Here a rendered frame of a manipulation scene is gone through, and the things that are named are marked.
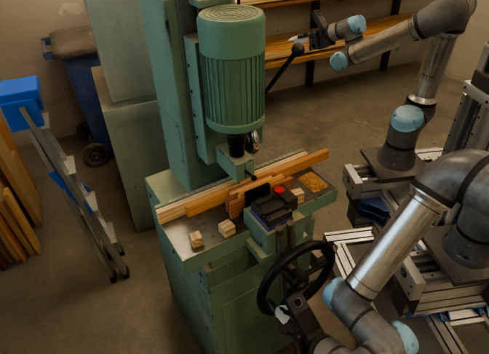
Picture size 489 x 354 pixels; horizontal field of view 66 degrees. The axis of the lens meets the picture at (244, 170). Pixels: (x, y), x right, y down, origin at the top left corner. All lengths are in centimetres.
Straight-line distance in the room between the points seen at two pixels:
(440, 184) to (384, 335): 33
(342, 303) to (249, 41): 66
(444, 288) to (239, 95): 89
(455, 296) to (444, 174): 69
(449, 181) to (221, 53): 59
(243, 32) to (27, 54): 266
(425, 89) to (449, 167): 83
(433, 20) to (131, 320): 187
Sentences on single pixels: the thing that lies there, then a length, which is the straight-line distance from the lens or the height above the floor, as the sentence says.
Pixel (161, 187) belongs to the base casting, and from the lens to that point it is 155.
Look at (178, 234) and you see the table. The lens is 120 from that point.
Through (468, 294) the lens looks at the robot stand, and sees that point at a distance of 149.
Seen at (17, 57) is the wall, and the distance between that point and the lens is 346.
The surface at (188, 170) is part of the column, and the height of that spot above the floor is 94.
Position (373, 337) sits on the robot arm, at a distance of 91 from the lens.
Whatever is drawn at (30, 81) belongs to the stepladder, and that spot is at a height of 116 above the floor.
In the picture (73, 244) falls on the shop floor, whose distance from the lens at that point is 262.
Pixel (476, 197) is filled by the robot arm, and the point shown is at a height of 128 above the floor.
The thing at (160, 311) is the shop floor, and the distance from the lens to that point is 214.
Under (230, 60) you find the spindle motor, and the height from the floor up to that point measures 141.
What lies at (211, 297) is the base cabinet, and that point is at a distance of 133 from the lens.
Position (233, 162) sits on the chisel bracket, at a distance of 118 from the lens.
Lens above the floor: 176
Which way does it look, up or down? 37 degrees down
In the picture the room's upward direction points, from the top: 2 degrees counter-clockwise
